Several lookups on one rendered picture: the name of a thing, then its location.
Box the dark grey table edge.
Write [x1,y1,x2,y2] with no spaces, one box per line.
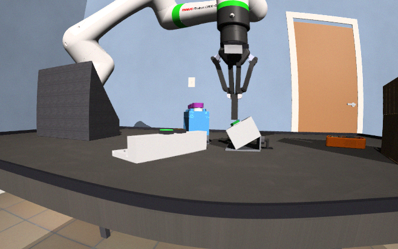
[0,131,398,219]

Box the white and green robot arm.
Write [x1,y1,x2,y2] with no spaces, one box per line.
[62,0,267,86]

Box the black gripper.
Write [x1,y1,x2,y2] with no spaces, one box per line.
[210,25,258,120]

